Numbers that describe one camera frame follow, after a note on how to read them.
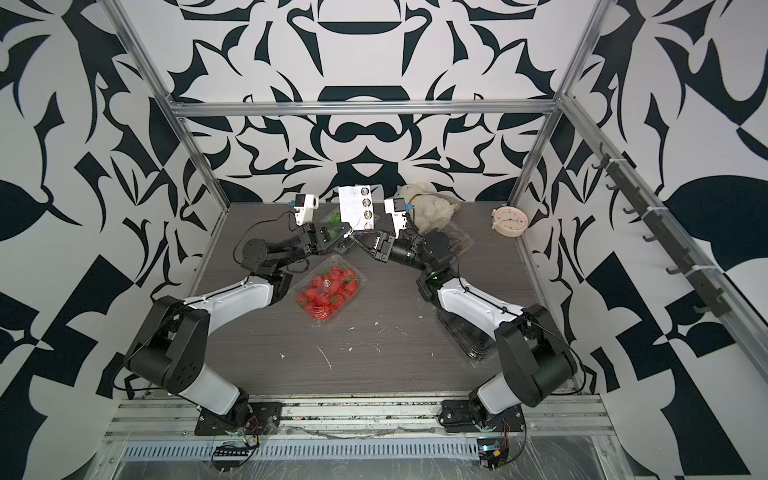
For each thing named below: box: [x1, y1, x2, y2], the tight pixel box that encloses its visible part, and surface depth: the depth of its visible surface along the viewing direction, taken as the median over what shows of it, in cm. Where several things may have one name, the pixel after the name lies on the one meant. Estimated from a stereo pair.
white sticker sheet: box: [338, 185, 375, 231], surface depth 70 cm
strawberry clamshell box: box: [295, 254, 365, 324], surface depth 92 cm
